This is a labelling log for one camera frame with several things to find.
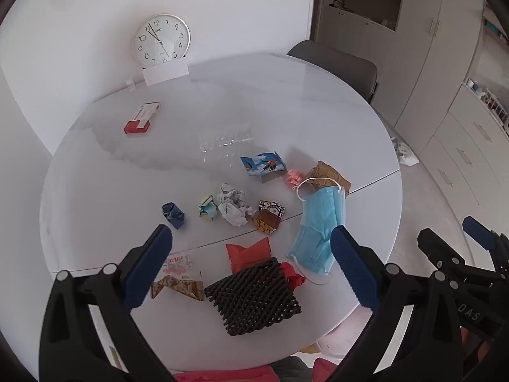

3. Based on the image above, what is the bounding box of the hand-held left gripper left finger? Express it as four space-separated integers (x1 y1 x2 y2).
38 224 176 382

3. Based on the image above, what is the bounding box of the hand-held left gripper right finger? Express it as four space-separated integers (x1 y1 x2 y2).
329 225 464 382

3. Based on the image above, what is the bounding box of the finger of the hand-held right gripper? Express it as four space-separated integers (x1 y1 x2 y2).
417 229 496 287
462 216 509 265

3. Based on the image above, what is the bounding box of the brown paper bag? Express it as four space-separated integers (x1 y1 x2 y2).
304 161 352 198

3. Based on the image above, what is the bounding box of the printed newspaper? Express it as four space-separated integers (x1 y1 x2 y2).
218 200 254 228

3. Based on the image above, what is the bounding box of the red white snack wrapper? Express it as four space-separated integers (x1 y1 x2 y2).
161 252 194 280

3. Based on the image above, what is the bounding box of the brown patterned flat wrapper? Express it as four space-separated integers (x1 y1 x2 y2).
151 276 205 302

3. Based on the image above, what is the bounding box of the blue face mask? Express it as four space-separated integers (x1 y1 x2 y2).
286 179 346 286

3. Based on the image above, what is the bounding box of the crumpled dark blue wrapper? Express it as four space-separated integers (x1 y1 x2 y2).
161 202 187 230

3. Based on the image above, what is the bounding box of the crumpled yellow blue paper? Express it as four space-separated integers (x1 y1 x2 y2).
199 195 220 221

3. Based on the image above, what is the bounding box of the beige drawer unit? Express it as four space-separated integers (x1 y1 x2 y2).
414 83 509 239

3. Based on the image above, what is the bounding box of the brown patterned snack wrapper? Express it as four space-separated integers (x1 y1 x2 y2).
252 200 286 235

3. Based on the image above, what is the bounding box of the red packet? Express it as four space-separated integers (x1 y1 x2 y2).
226 237 307 292

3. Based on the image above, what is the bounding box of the white plastic bag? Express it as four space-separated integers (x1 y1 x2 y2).
392 137 420 166

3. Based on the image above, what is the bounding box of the black foam net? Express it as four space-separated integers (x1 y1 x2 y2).
204 257 302 337

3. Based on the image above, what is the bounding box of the dark grey cloth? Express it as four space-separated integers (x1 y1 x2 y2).
274 356 316 382

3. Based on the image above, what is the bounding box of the red cloth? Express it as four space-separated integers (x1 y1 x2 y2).
174 358 338 382

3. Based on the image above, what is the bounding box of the blue bird print box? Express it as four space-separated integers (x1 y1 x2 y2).
241 150 288 184

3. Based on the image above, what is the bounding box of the clear plastic tray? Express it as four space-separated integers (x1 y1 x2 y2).
197 125 255 159

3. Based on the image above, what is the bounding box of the red white box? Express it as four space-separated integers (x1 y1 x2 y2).
123 102 161 135

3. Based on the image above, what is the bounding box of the white card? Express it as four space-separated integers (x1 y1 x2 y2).
143 60 189 87

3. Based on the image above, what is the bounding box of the grey chair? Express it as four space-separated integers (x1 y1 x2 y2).
287 40 378 104

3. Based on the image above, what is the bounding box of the white round clock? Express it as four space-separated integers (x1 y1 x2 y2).
131 14 192 68

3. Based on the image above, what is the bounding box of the grey cabinet with niche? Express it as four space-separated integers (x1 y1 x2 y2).
314 0 404 46

